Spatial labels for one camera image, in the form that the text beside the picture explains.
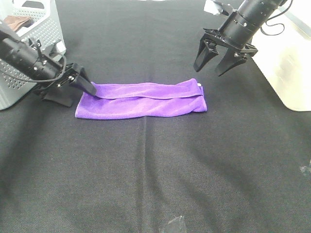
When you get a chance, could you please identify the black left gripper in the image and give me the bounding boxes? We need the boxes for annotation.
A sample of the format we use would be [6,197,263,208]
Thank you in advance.
[33,63,97,107]

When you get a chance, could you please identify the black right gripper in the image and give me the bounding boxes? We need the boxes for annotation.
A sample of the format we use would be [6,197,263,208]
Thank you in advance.
[193,28,258,76]

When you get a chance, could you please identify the purple microfiber towel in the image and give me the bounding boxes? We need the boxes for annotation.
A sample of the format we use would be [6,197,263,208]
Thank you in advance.
[75,79,207,120]

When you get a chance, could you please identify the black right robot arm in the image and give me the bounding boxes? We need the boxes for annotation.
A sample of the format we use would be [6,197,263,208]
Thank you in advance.
[193,0,286,76]

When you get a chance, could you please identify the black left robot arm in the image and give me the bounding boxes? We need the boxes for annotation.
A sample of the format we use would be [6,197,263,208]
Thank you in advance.
[0,21,97,107]

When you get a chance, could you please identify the grey perforated plastic basket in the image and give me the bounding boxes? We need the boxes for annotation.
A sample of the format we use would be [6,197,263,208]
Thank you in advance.
[0,0,66,110]

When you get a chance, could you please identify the cream white storage box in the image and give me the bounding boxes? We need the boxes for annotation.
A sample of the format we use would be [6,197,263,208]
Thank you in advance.
[252,13,311,112]

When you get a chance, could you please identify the brown folded cloth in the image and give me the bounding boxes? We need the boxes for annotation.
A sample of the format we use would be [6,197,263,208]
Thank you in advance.
[4,16,33,32]

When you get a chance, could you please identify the clear tape piece right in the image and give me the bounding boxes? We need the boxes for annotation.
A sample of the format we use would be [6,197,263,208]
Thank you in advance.
[299,162,311,175]

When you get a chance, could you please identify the clear tape piece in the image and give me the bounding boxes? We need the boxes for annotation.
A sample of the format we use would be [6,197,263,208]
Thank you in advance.
[299,162,311,175]
[166,216,187,233]

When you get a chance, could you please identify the clear tape piece front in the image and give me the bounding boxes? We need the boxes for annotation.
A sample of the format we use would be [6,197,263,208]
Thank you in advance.
[166,216,187,233]

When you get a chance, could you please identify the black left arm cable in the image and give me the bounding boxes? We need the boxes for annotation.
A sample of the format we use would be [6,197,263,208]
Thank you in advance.
[0,41,68,82]

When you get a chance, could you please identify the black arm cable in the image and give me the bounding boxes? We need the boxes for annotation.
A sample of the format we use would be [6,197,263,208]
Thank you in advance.
[0,41,68,82]
[259,0,294,36]

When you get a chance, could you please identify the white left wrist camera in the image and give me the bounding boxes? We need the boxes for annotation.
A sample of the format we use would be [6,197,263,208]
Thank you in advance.
[50,40,66,53]

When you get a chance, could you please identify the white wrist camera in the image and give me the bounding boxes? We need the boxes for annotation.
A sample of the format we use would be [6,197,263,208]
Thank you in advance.
[204,0,234,17]
[50,40,66,53]

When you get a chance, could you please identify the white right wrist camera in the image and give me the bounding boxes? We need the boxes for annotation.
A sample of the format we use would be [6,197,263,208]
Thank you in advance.
[204,0,234,17]

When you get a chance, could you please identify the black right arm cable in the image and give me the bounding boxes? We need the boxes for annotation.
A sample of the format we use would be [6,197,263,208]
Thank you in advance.
[259,0,294,36]

